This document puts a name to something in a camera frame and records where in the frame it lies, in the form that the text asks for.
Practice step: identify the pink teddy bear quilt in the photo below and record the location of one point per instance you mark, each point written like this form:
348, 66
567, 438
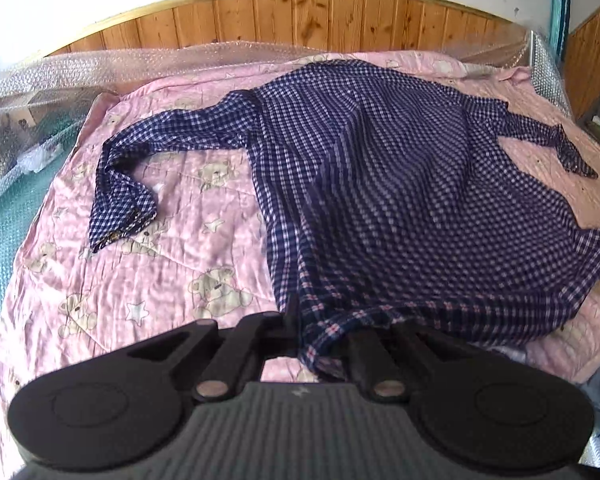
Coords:
204, 254

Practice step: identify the wooden side panel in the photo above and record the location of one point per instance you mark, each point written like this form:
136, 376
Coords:
582, 65

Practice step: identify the navy checked shirt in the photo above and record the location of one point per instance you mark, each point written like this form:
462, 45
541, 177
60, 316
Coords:
386, 198

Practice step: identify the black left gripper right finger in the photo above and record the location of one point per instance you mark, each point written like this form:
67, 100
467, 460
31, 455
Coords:
475, 406

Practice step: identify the clear bubble wrap sheet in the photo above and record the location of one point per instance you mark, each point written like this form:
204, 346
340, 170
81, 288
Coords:
44, 103

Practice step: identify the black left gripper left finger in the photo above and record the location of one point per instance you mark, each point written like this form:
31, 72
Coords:
112, 411

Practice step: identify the wooden panel headboard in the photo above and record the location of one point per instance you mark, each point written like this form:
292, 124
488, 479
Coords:
328, 25

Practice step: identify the teal bed sheet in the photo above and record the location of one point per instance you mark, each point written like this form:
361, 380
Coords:
21, 202

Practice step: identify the teal rolled mat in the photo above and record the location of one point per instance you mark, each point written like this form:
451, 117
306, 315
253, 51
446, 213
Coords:
558, 29

